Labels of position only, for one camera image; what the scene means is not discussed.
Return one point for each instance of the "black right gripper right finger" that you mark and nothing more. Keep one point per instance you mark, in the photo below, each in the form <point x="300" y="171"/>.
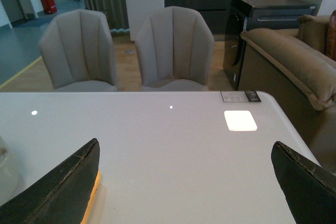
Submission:
<point x="308" y="188"/>

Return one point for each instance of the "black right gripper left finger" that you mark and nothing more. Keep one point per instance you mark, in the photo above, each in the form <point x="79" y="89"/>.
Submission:
<point x="62" y="195"/>

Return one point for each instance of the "yellow corn cob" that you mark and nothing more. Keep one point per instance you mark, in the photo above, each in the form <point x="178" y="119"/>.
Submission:
<point x="91" y="199"/>

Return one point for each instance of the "white electric cooking pot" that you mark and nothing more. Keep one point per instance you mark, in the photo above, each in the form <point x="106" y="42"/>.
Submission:
<point x="9" y="172"/>

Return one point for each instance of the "black white table label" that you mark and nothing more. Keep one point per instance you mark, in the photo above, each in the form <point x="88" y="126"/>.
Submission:
<point x="240" y="96"/>

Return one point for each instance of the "tan fabric sofa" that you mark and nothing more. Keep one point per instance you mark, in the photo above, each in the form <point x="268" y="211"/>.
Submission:
<point x="292" y="66"/>

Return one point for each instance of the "beige chair left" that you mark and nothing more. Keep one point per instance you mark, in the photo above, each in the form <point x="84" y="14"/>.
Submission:
<point x="78" y="52"/>

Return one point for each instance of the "beige chair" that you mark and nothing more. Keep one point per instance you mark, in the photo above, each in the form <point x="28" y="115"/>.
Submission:
<point x="174" y="47"/>
<point x="78" y="52"/>

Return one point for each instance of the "brown leather cushion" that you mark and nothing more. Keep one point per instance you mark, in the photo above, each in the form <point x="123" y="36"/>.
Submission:
<point x="330" y="46"/>

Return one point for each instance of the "beige chair right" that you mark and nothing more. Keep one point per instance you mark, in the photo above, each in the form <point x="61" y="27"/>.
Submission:
<point x="174" y="47"/>

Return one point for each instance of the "red fire extinguisher box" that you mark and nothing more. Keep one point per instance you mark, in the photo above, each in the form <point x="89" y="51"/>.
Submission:
<point x="49" y="6"/>

